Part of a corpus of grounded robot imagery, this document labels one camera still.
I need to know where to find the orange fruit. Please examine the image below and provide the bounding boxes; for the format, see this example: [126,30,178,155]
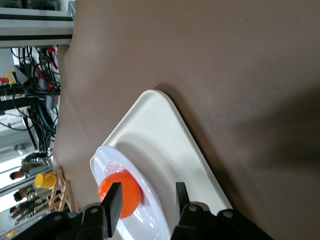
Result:
[98,172,143,219]

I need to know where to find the black cable bundle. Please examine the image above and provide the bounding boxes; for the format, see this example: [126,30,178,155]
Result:
[0,46,62,153]

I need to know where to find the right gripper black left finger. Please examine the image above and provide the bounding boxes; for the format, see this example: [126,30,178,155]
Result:
[12,182,124,240]

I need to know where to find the white round plate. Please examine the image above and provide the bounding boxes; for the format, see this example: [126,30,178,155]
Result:
[94,145,174,240]

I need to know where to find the aluminium frame beam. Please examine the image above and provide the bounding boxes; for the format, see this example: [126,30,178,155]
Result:
[0,7,76,48]

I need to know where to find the blue bowl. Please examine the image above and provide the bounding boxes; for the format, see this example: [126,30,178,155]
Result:
[67,211,85,221]

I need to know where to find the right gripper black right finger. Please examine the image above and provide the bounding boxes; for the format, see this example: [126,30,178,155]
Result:
[169,181,275,240]

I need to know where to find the cream bear print tray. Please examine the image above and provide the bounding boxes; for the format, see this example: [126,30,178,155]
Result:
[89,89,233,227]

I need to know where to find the yellow mug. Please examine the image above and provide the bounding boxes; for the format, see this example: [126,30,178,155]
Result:
[34,172,57,190]

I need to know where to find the wooden cup stand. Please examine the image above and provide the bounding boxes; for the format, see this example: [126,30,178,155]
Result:
[23,166,76,216]

